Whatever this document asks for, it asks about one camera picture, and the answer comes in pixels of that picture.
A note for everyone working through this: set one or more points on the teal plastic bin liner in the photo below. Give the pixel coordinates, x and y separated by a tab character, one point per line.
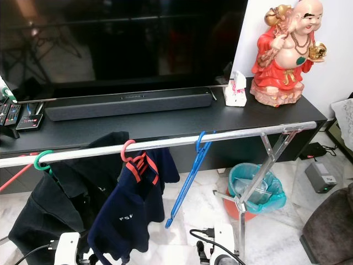
270	196

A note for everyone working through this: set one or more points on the flat black device box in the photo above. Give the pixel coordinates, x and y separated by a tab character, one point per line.
313	151

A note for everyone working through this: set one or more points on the blue clothes hanger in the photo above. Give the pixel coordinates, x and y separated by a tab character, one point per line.
174	212

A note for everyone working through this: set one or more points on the coral pink clothes hanger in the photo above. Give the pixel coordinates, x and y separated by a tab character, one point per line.
122	150

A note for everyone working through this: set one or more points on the white lace cloth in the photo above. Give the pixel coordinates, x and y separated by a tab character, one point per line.
343	124

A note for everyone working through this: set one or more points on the black remote control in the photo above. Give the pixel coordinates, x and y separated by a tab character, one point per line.
16	113
5	113

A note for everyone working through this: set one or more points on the grey power adapter box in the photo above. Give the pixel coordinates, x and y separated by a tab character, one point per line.
322	178

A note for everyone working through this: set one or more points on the black soundbar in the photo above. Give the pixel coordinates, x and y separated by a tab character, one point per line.
127	103

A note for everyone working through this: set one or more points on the black flat screen television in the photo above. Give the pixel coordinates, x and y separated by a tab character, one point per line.
127	44

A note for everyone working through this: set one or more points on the navy shirt red trim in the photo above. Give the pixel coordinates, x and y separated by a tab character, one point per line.
121	215

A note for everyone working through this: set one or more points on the black TV cabinet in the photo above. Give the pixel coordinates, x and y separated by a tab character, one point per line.
154	127

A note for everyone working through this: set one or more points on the small black set-top box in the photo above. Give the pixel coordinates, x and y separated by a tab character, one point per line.
28	122

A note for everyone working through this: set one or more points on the white pink tissue pack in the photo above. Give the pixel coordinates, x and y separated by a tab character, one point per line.
235	94

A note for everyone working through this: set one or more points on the green clothes hanger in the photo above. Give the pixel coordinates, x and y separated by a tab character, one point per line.
36	160

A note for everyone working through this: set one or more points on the silver metal clothes rack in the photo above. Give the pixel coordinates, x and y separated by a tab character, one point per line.
231	135

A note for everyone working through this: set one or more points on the red laughing Buddha statue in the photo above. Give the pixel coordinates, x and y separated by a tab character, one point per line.
284	61

